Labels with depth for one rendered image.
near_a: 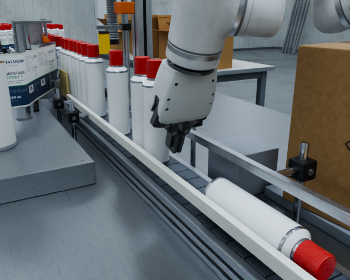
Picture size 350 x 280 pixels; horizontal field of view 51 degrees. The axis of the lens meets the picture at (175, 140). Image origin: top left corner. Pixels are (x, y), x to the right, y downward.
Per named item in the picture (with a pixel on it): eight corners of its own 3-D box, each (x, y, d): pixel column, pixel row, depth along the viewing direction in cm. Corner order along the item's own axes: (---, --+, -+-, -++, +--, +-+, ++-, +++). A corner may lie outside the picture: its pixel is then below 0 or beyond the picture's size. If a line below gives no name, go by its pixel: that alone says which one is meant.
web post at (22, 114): (15, 117, 107) (5, 51, 101) (31, 115, 109) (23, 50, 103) (16, 121, 103) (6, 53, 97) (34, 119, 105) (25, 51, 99)
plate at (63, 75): (60, 94, 130) (58, 68, 127) (63, 94, 131) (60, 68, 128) (67, 99, 122) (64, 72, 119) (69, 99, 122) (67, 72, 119)
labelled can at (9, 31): (11, 52, 283) (8, 24, 277) (17, 53, 282) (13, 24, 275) (6, 53, 279) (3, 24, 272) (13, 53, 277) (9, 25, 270)
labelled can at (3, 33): (10, 53, 276) (6, 25, 269) (9, 54, 271) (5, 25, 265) (3, 53, 275) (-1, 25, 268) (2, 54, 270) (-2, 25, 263)
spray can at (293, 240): (203, 180, 55) (313, 256, 38) (231, 173, 57) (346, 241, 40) (202, 211, 56) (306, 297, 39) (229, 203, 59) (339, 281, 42)
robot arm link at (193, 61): (206, 31, 60) (203, 48, 62) (158, 32, 56) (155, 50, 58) (235, 53, 55) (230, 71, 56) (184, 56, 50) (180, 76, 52)
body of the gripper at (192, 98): (208, 44, 61) (194, 101, 68) (152, 46, 57) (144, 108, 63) (233, 65, 56) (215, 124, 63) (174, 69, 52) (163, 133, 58)
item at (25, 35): (20, 93, 137) (10, 21, 128) (55, 90, 143) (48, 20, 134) (25, 101, 125) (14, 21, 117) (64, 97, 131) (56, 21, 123)
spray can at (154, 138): (140, 159, 76) (136, 59, 70) (162, 154, 79) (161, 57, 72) (150, 168, 72) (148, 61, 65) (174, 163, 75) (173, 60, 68)
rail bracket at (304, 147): (258, 248, 56) (266, 145, 50) (293, 234, 59) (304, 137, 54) (273, 259, 53) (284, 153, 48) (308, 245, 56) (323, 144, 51)
